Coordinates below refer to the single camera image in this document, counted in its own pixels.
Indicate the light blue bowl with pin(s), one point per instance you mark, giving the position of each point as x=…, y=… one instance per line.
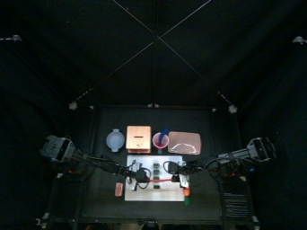
x=115, y=140

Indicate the salmon pink toy piece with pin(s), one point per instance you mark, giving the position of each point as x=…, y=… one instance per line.
x=119, y=189

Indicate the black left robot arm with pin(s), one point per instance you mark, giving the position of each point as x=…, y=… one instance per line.
x=60, y=148

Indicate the white printed label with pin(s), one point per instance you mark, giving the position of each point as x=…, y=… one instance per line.
x=235, y=205

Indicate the pink square plate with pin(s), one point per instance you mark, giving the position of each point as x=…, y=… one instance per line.
x=184, y=143

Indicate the wooden box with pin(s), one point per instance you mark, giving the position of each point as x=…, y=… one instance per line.
x=139, y=138

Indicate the thin red stick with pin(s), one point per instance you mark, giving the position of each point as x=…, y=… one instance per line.
x=161, y=180

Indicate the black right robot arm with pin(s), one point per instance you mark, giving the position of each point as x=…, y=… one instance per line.
x=259, y=148

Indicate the grey frame bracket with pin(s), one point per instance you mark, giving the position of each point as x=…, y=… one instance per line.
x=13, y=38
x=232, y=108
x=152, y=105
x=72, y=105
x=299, y=39

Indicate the blue spoon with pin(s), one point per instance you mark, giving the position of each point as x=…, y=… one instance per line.
x=163, y=136

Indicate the white cutting board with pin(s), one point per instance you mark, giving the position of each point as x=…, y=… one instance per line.
x=155, y=194

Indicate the pink cup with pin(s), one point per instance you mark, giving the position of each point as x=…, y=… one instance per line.
x=159, y=142

